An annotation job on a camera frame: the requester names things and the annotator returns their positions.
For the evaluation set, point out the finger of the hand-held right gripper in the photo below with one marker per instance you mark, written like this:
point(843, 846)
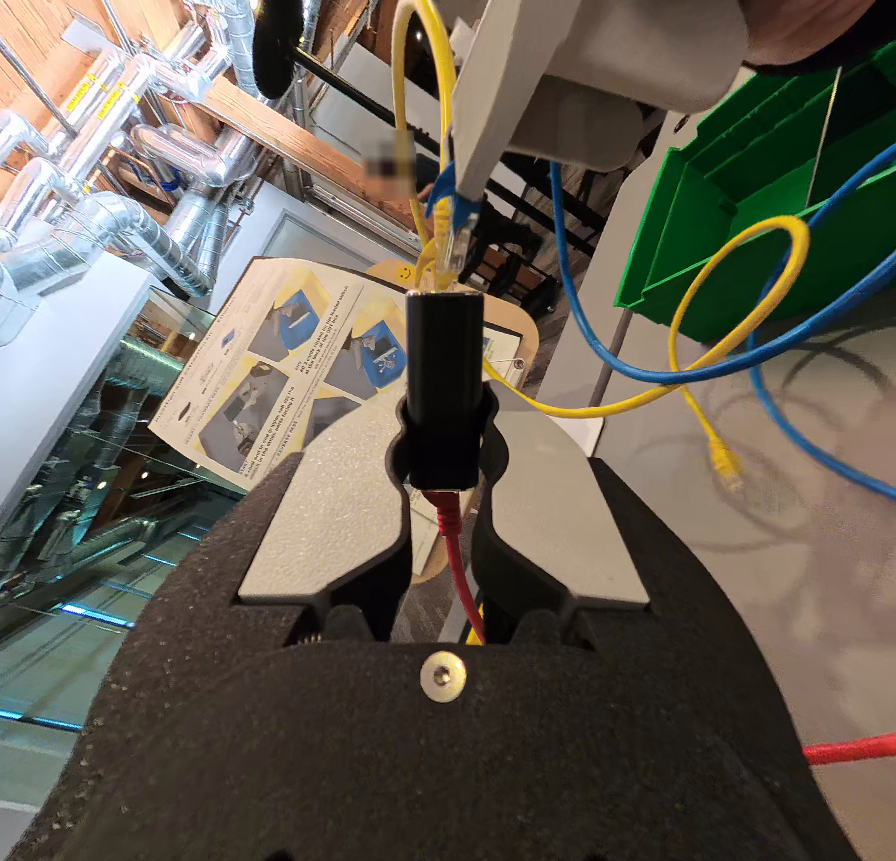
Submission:
point(511, 56)

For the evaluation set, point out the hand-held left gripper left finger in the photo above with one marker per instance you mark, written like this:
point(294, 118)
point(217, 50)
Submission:
point(329, 511)

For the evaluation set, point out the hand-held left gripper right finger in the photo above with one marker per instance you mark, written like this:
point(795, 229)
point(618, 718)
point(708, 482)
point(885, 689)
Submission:
point(560, 525)

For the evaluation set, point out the black ethernet coupler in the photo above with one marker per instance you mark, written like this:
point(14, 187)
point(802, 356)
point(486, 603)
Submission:
point(445, 385)

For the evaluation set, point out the person's right hand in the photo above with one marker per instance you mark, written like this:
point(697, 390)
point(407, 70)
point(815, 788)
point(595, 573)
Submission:
point(819, 0)

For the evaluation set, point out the printed instruction sheet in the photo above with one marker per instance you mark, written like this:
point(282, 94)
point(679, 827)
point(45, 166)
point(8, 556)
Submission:
point(273, 357)

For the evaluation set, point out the wooden board with smiley sticker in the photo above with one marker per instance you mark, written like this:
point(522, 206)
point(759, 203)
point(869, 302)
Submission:
point(507, 315)

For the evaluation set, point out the green plastic bin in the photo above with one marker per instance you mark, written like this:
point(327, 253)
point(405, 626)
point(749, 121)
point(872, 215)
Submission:
point(707, 245)

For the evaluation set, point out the black round brush on pole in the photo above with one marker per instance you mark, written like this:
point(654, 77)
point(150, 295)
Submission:
point(276, 35)

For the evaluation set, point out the glass railing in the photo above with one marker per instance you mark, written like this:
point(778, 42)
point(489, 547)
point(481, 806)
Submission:
point(77, 525)

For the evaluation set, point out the silver ventilation ducts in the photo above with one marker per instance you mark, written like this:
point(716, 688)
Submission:
point(105, 224)

